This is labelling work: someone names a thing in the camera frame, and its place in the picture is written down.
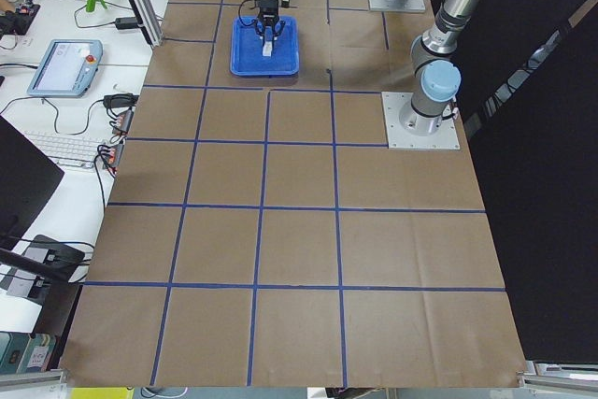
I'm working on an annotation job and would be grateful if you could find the orange cable connector upper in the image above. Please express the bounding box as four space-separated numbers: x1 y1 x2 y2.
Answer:
111 109 134 135

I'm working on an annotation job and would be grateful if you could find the black power adapter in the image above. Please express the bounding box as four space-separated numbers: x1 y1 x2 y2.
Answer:
114 17 139 30

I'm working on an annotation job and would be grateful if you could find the black dock with cables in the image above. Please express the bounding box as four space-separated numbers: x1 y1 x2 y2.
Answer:
1 235 87 305

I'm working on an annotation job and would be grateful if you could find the teach pendant with screen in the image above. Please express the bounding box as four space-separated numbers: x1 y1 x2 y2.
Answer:
27 39 104 98

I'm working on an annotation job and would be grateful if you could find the black computer monitor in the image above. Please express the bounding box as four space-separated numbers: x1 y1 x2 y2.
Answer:
0 118 64 250

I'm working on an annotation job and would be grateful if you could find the blue plastic tray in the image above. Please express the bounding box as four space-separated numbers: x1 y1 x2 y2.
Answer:
230 16 300 77

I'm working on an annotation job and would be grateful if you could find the orange cable connector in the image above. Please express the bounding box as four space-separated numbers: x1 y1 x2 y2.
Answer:
98 143 124 170
111 109 134 135

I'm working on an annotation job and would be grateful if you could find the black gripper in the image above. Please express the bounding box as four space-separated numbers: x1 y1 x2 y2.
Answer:
254 0 283 42

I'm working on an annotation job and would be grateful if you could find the white building block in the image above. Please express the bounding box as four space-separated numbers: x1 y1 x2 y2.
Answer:
262 41 273 57

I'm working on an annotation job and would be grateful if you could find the white keyboard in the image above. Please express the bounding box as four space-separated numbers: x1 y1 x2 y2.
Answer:
23 131 110 170

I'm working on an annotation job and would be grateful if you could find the orange cable connector lower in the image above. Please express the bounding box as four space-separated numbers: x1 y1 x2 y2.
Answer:
98 143 124 170

